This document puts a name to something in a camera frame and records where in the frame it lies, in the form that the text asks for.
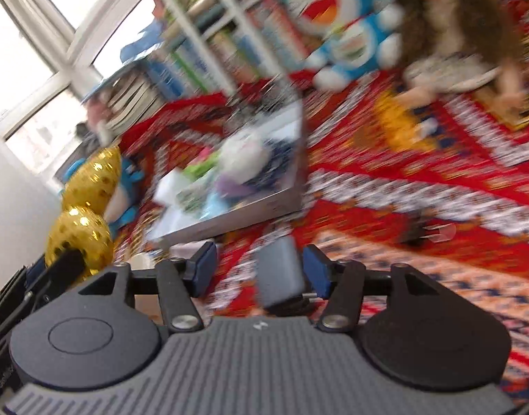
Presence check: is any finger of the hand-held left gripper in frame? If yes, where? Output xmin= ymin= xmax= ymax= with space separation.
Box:
xmin=39 ymin=248 xmax=88 ymax=302

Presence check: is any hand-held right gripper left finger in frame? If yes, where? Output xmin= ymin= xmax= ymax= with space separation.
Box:
xmin=74 ymin=241 xmax=218 ymax=333

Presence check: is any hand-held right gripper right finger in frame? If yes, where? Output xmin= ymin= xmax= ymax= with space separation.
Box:
xmin=302 ymin=245 xmax=447 ymax=333

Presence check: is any black power adapter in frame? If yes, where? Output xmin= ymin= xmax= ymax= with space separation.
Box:
xmin=256 ymin=237 xmax=317 ymax=317

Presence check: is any gold dotted soft ornament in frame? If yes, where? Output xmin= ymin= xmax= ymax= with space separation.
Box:
xmin=46 ymin=145 xmax=123 ymax=279

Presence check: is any blue face mask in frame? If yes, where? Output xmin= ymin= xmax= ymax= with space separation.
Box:
xmin=201 ymin=192 xmax=235 ymax=221

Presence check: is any grey white tray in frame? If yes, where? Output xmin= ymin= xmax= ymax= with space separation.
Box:
xmin=148 ymin=101 xmax=310 ymax=243

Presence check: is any striped green cloth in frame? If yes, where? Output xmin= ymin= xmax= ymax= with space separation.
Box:
xmin=178 ymin=186 xmax=209 ymax=214

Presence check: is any purple plush toy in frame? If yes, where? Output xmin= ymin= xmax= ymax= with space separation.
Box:
xmin=215 ymin=173 xmax=256 ymax=202

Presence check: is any green scrunchie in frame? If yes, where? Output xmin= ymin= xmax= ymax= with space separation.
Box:
xmin=182 ymin=156 xmax=217 ymax=180

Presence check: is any blue patterned pouch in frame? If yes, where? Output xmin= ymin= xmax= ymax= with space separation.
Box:
xmin=256 ymin=138 xmax=297 ymax=182

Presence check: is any white fluffy plush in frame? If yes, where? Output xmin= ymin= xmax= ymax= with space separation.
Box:
xmin=221 ymin=132 xmax=269 ymax=182

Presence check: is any white foam block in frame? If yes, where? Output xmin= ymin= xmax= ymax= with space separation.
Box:
xmin=154 ymin=173 xmax=191 ymax=208

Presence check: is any black binder clip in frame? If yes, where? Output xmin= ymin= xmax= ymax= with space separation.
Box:
xmin=398 ymin=207 xmax=459 ymax=248

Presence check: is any patterned red blanket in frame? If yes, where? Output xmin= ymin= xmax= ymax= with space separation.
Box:
xmin=113 ymin=0 xmax=529 ymax=398

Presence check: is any pink rabbit plush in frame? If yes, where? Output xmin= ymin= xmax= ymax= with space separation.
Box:
xmin=85 ymin=95 xmax=114 ymax=143

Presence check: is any stack of books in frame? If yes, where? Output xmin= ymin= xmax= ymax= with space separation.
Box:
xmin=81 ymin=58 xmax=166 ymax=132

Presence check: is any row of books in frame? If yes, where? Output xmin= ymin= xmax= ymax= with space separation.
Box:
xmin=148 ymin=0 xmax=334 ymax=96

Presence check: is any blue cat plush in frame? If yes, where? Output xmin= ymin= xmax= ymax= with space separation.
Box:
xmin=286 ymin=0 xmax=405 ymax=91

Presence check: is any brown haired doll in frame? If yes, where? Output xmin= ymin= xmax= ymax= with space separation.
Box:
xmin=377 ymin=0 xmax=529 ymax=139

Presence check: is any white pipe frame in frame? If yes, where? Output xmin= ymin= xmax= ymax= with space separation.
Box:
xmin=150 ymin=0 xmax=291 ymax=96

